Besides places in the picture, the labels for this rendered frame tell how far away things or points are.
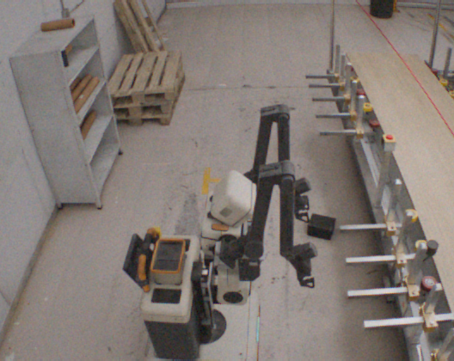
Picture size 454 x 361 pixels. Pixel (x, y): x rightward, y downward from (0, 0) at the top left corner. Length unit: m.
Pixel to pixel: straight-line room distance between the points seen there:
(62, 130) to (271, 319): 2.19
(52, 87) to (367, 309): 2.86
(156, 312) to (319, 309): 1.34
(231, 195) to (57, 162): 2.34
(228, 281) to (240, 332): 0.58
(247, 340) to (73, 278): 1.56
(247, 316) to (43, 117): 2.22
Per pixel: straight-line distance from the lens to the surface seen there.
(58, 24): 3.91
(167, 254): 2.32
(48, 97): 3.61
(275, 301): 3.21
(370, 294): 2.21
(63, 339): 3.30
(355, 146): 3.43
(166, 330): 2.39
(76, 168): 3.91
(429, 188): 2.83
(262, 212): 1.71
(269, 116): 1.94
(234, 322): 2.77
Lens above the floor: 2.58
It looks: 38 degrees down
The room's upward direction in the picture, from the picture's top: 4 degrees counter-clockwise
